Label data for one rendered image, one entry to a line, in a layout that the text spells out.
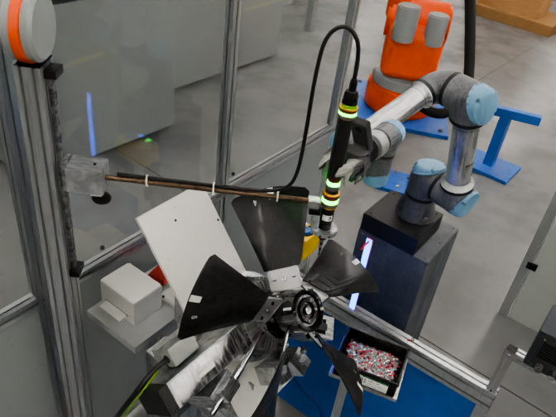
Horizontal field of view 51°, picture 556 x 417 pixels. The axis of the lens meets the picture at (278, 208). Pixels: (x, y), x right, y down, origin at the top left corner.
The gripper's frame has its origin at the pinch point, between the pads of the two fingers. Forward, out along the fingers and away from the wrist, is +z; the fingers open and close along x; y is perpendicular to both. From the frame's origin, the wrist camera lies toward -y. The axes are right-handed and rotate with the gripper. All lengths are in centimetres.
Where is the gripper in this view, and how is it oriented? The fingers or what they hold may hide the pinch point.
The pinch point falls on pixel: (330, 167)
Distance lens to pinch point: 141.8
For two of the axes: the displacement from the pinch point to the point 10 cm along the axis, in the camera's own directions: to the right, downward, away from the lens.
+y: -1.2, 8.1, 5.8
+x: -7.9, -4.3, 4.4
